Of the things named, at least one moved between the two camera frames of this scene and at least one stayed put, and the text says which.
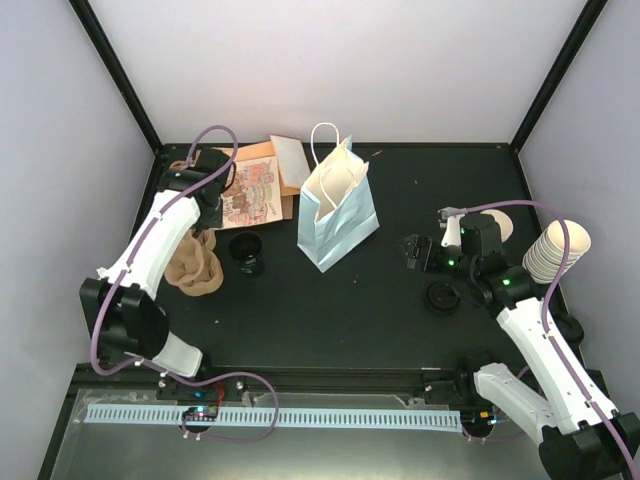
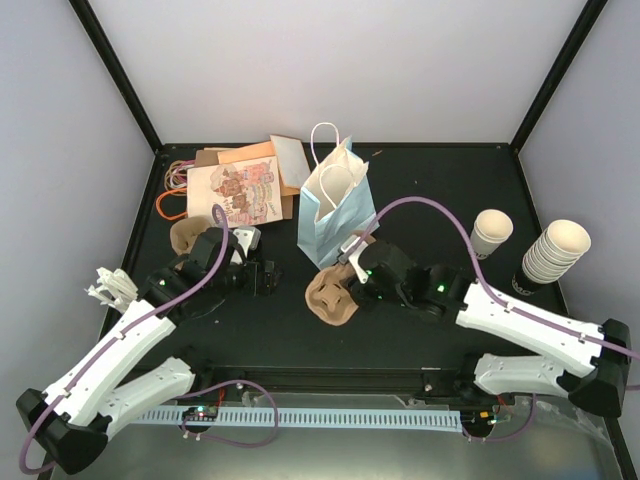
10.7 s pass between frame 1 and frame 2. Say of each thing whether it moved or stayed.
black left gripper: moved
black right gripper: moved
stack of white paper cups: stayed
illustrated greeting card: stayed
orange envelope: stayed
